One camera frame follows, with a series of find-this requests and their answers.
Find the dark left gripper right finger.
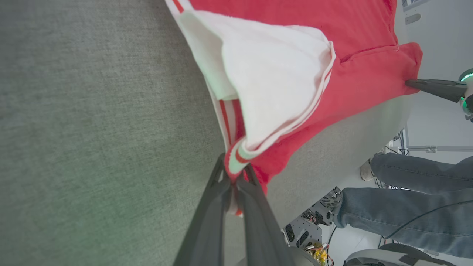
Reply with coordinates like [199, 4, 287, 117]
[236, 164, 296, 266]

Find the white shoe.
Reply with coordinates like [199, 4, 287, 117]
[360, 158, 376, 181]

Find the thin black cable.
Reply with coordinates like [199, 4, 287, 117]
[384, 199, 473, 239]

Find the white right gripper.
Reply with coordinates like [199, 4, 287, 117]
[405, 68, 473, 122]

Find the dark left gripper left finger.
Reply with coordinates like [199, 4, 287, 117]
[173, 153, 237, 266]

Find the grey laced sneaker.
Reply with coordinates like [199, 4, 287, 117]
[319, 187, 343, 226]

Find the red and white garment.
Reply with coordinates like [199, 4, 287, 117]
[164, 0, 423, 216]

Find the metal robot base with wires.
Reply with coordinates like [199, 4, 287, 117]
[283, 207, 335, 266]

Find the bundle of black cables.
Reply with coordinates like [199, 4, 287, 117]
[384, 129, 409, 156]

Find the grey fabric sofa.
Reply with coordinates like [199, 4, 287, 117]
[0, 0, 412, 266]

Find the person's leg in blue jeans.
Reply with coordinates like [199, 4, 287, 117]
[370, 153, 473, 192]
[334, 187, 473, 259]

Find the grey curved robot shell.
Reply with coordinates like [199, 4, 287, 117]
[344, 244, 459, 266]

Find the white wall socket panel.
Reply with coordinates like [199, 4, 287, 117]
[402, 0, 430, 11]

